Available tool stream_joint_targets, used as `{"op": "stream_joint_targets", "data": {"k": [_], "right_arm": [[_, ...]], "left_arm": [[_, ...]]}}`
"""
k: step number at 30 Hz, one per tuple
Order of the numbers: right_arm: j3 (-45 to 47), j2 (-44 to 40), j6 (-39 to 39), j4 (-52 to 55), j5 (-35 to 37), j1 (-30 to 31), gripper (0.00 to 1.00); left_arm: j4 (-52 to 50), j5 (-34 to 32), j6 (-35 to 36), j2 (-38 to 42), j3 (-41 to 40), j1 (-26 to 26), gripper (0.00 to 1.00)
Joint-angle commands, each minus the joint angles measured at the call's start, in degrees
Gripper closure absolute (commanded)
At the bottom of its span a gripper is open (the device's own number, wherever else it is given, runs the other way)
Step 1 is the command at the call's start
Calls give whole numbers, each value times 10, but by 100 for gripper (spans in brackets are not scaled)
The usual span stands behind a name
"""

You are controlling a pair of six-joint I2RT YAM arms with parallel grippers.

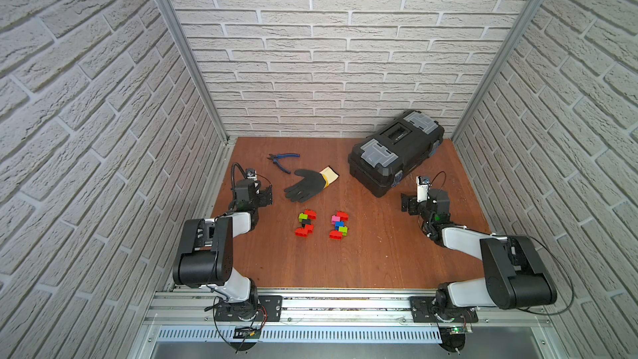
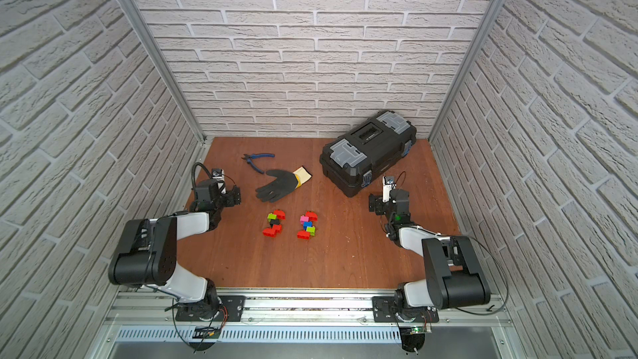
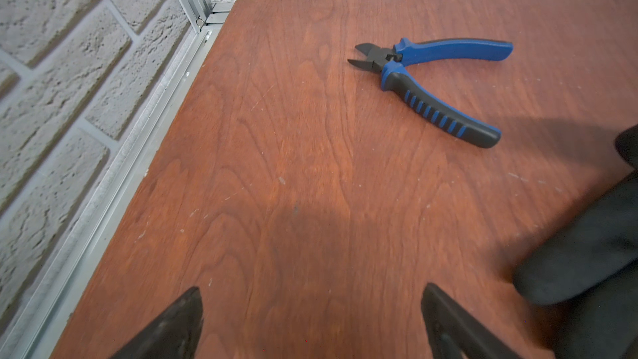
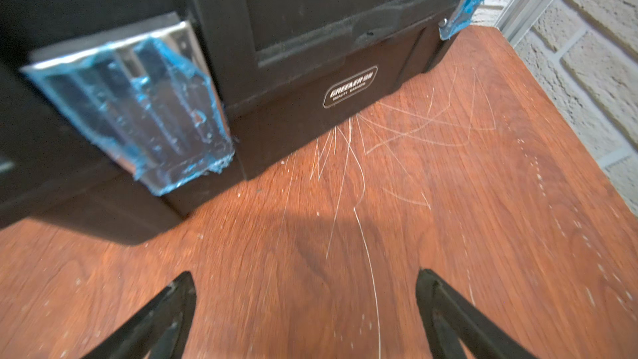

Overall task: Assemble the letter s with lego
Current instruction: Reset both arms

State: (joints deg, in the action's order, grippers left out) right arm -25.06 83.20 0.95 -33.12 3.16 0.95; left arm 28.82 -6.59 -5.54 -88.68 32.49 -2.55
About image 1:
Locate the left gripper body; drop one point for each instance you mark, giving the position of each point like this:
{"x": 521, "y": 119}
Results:
{"x": 264, "y": 196}

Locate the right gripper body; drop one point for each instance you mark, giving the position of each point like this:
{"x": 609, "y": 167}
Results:
{"x": 416, "y": 209}

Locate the small red lego brick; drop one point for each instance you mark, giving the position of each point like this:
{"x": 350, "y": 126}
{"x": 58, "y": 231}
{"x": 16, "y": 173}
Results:
{"x": 305, "y": 230}

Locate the red lego brick front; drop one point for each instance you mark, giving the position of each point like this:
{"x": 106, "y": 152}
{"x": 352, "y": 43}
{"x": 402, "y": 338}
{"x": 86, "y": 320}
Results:
{"x": 335, "y": 234}

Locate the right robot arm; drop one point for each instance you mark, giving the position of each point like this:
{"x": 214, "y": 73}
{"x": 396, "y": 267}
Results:
{"x": 514, "y": 275}

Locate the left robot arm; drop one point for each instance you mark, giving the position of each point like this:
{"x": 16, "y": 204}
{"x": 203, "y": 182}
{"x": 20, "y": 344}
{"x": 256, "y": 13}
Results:
{"x": 205, "y": 255}

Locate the black plastic toolbox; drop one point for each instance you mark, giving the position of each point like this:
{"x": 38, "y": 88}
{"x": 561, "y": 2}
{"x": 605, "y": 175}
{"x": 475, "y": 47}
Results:
{"x": 384, "y": 159}

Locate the black work glove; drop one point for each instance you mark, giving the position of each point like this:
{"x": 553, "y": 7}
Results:
{"x": 312, "y": 183}

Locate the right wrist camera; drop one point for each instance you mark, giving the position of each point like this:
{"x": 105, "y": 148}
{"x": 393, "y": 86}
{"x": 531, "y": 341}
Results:
{"x": 422, "y": 188}

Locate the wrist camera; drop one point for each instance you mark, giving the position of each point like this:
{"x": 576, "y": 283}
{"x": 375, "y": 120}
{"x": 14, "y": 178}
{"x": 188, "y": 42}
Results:
{"x": 422, "y": 188}
{"x": 251, "y": 174}

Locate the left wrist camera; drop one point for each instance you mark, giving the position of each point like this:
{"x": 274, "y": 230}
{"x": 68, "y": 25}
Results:
{"x": 251, "y": 174}

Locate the blue handled pliers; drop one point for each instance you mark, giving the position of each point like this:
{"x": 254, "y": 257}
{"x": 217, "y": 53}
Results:
{"x": 276, "y": 160}

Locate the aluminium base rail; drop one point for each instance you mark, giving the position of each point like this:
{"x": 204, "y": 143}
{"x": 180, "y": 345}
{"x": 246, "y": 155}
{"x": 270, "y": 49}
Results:
{"x": 326, "y": 315}

